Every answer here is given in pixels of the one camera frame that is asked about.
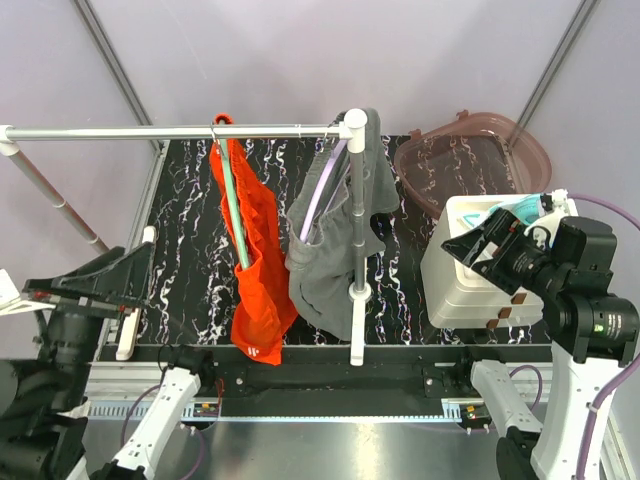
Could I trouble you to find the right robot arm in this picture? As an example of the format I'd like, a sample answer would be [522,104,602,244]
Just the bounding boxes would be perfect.
[441,209,639,479]

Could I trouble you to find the brown translucent plastic basin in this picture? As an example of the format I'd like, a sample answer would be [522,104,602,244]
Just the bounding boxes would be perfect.
[394,111,552,219]

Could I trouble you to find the orange shorts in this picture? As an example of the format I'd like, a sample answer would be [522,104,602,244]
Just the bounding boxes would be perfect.
[209,136,298,366]

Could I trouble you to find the silver horizontal rack rail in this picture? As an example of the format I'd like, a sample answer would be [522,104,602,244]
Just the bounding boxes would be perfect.
[1,123,352,143]

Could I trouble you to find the left rack upright pole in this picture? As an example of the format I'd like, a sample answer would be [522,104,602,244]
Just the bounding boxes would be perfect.
[1,125,108,254]

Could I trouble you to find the rack upright pole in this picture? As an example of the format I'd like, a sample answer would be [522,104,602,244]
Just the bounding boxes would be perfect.
[1,125,108,254]
[344,108,370,301]

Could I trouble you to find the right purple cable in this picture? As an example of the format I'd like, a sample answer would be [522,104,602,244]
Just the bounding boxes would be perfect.
[509,192,640,480]

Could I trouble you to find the cream white storage box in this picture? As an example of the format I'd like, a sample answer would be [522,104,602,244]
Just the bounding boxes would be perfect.
[419,193,581,331]

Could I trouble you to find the teal cat-ear headphones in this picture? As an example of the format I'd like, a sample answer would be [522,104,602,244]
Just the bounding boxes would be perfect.
[459,195,545,228]

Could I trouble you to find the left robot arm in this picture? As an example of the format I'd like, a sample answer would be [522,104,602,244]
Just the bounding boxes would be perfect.
[1,239,551,479]

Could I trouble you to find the green plastic hanger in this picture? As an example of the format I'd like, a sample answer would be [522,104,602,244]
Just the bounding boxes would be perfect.
[218,139,251,269]

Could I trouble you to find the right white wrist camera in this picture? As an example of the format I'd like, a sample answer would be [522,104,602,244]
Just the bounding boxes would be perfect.
[525,189,578,243]

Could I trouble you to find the right rack upright pole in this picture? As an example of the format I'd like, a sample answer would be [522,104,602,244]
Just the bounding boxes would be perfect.
[344,108,370,301]

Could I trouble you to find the grey shorts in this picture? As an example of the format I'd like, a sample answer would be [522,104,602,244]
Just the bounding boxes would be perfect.
[285,108,400,341]

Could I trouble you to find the lilac plastic hanger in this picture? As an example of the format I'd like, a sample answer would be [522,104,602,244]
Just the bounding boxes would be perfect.
[300,139,350,243]

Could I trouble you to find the right white rack foot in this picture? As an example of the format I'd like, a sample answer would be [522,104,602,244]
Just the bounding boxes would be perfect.
[349,283,371,367]

